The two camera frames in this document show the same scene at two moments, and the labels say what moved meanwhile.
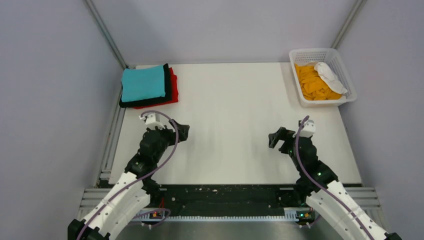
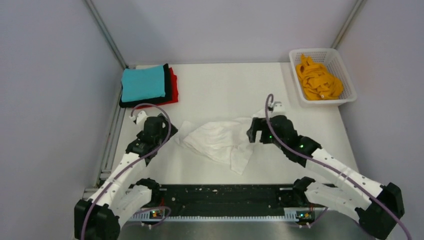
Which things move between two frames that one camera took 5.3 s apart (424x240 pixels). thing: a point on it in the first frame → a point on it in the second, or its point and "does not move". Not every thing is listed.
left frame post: [106, 33] does not move
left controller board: [156, 215] does not move
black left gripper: [182, 130] → [165, 129]
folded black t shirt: [167, 97] does not move
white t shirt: [330, 78] → [227, 142]
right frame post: [357, 9] does not move
